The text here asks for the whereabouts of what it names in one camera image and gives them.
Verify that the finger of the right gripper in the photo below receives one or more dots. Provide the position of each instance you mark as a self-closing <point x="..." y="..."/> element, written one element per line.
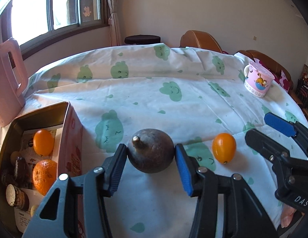
<point x="271" y="150"/>
<point x="297" y="131"/>

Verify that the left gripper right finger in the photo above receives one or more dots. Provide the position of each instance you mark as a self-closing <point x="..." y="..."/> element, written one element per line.
<point x="187" y="167"/>

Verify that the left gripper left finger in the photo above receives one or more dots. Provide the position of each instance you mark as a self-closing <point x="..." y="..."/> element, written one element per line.
<point x="113" y="168"/>

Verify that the brown pear-shaped fruit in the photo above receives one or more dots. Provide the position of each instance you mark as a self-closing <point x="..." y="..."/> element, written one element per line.
<point x="150" y="150"/>

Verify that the small orange kumquat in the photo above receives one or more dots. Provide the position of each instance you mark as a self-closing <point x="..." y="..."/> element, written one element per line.
<point x="224" y="147"/>

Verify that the large bumpy orange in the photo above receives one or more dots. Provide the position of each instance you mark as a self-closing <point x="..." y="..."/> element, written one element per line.
<point x="44" y="175"/>

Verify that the smooth round orange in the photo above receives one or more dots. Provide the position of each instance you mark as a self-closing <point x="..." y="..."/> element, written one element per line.
<point x="43" y="142"/>

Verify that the dark chocolate pastry front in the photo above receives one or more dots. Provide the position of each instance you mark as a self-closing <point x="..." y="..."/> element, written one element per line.
<point x="20" y="171"/>

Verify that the yellow-brown longan fruit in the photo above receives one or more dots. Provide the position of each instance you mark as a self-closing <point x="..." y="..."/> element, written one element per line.
<point x="13" y="157"/>

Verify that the chocolate-coated cake roll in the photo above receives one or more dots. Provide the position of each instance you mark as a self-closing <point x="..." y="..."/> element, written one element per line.
<point x="17" y="198"/>

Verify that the layered cake slice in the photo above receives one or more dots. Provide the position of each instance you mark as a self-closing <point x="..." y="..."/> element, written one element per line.
<point x="33" y="210"/>

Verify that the dark round chocolate pastry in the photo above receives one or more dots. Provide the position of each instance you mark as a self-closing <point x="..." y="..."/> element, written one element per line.
<point x="7" y="178"/>

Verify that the right hand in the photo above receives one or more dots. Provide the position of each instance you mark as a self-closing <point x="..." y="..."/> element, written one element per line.
<point x="286" y="215"/>

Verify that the dark shelf with items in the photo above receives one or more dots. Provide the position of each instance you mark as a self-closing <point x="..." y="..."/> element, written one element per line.
<point x="302" y="91"/>

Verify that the pink rectangular tin box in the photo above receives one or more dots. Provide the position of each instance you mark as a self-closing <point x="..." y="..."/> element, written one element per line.
<point x="70" y="156"/>

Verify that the pink floral cushion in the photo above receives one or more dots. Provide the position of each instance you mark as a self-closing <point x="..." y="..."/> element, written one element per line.
<point x="279" y="72"/>

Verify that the white green-cloud tablecloth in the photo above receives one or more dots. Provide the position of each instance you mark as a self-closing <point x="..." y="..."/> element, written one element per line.
<point x="190" y="94"/>

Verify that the pink cartoon mug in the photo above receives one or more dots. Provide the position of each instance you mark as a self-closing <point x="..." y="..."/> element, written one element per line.
<point x="258" y="79"/>

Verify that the brown leather sofa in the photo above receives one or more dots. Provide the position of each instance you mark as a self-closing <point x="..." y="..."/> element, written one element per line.
<point x="256" y="54"/>

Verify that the printed paper in tin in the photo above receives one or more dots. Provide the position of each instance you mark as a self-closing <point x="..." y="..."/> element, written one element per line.
<point x="22" y="218"/>

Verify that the pink electric kettle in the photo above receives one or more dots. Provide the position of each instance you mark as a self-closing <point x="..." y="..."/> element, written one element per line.
<point x="13" y="81"/>

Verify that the black round stool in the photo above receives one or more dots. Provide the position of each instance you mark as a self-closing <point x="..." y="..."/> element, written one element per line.
<point x="142" y="40"/>

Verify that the brown leather chair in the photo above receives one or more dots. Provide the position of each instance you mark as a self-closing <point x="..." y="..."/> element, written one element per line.
<point x="200" y="39"/>

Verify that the wooden-framed window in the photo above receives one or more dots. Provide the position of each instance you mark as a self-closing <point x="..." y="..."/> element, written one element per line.
<point x="37" y="24"/>

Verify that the right pink curtain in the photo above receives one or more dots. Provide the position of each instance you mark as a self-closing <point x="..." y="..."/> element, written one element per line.
<point x="115" y="31"/>

